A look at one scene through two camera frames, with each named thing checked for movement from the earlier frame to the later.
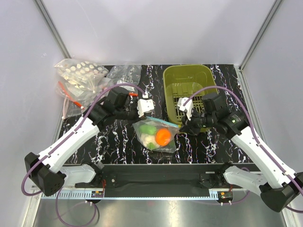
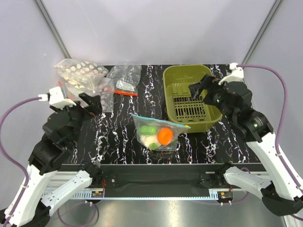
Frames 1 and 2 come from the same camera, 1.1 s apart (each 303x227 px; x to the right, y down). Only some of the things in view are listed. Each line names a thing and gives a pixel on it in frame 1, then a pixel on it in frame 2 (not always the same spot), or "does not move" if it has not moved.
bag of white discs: x=81 y=73 does not move
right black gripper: x=190 y=128 to x=195 y=89
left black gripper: x=137 y=117 to x=95 y=105
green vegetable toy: x=150 y=129 does not move
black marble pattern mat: x=116 y=144 does not move
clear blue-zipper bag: x=156 y=135 does not move
